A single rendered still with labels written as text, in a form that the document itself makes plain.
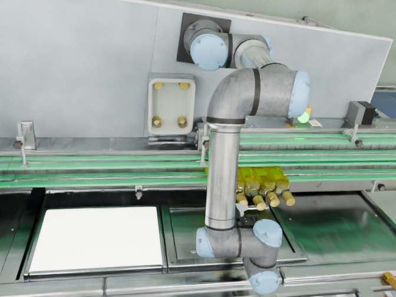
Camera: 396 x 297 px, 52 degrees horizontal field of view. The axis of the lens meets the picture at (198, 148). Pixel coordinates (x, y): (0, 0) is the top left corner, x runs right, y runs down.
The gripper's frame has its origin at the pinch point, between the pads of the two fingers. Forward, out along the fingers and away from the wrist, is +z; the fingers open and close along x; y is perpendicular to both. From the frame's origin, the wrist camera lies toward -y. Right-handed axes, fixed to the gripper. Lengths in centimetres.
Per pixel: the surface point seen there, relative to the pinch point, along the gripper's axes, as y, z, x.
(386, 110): 91, 58, 14
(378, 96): 99, 78, 14
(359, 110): 62, 35, 22
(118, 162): -37.0, 24.8, 4.1
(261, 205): 11.7, 0.3, 0.6
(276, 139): 22.9, 24.7, 13.8
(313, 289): 23.7, -23.8, -14.9
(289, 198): 22.6, 2.8, 1.5
